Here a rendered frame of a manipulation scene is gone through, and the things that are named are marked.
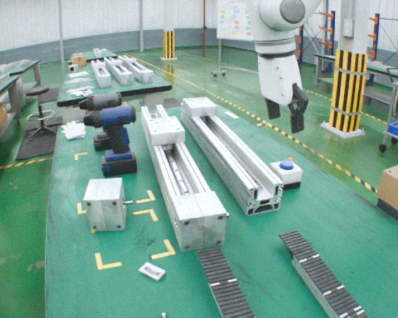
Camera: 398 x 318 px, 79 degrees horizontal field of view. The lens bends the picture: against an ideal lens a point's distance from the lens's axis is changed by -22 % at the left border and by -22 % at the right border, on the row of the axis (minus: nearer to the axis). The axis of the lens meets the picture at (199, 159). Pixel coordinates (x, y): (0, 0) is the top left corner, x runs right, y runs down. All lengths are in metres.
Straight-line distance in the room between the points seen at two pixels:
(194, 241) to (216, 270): 0.11
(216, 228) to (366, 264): 0.37
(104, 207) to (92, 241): 0.09
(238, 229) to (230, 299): 0.25
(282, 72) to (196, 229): 0.36
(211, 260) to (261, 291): 0.12
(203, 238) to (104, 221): 0.24
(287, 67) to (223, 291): 0.43
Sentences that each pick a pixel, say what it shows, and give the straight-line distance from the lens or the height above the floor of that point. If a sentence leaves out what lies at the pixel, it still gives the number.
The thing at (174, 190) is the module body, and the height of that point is 0.86.
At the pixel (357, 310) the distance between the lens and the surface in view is 0.58.
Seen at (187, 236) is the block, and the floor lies 0.82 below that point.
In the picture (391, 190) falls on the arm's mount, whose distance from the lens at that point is 0.97.
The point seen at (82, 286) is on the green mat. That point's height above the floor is 0.78.
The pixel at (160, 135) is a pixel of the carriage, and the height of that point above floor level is 0.90.
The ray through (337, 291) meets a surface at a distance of 0.59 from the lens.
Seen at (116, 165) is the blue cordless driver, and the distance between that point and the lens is 0.97.
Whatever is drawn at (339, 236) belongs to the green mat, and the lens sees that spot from 0.78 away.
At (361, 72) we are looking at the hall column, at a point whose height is 0.85.
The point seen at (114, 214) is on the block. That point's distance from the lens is 0.72.
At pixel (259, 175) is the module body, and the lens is 0.85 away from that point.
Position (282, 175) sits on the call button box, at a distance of 0.87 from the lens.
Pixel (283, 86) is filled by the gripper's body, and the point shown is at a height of 1.14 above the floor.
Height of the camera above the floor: 1.24
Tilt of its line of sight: 26 degrees down
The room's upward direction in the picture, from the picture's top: straight up
